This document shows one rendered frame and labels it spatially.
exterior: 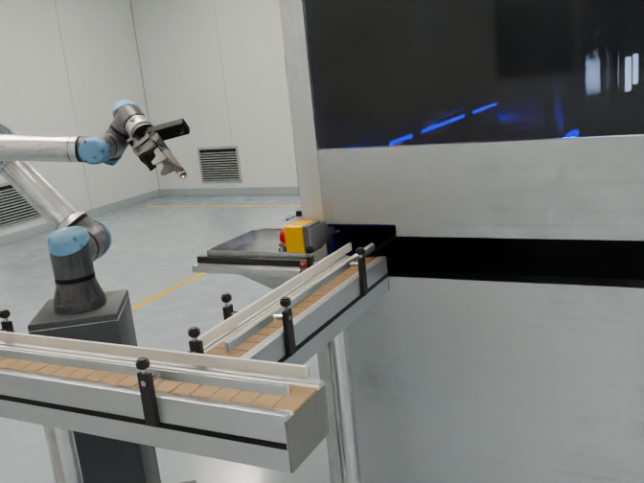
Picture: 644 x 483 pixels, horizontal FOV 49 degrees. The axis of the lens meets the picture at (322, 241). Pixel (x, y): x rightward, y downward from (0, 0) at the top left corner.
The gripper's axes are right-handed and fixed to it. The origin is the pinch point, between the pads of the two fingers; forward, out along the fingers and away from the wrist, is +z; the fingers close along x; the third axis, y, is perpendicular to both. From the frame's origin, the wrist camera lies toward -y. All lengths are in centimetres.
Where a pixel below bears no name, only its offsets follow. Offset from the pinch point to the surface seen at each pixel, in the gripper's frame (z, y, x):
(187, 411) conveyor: 89, 24, 36
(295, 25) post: 12, -43, 22
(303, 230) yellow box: 39.7, -13.9, -7.6
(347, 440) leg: 78, 10, -34
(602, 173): 84, -69, -1
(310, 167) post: 28.3, -26.0, -3.3
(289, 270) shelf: 33.0, -5.8, -26.0
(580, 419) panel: 108, -36, -44
